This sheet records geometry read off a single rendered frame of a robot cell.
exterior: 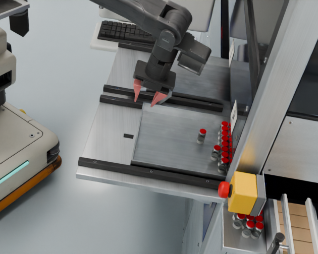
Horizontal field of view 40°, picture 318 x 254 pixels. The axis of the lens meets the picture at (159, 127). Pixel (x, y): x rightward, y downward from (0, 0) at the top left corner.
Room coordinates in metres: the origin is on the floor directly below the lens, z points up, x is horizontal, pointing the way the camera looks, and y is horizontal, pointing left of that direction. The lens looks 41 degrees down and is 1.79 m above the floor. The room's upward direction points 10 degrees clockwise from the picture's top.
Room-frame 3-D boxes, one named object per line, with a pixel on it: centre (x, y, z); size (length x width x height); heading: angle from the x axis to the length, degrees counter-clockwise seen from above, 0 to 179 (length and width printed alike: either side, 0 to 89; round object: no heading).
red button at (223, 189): (0.72, -0.19, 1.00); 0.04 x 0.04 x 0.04; 1
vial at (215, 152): (0.93, -0.17, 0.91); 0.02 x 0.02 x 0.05
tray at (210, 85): (1.30, -0.10, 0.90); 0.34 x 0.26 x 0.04; 91
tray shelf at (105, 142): (1.13, -0.04, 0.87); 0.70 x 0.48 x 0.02; 1
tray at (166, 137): (0.96, -0.11, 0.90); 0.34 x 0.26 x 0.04; 91
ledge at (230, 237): (0.70, -0.27, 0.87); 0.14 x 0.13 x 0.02; 91
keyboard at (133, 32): (1.67, 0.12, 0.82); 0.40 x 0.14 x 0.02; 94
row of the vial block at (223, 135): (0.97, -0.20, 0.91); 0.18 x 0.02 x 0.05; 1
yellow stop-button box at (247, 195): (0.72, -0.23, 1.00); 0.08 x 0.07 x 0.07; 91
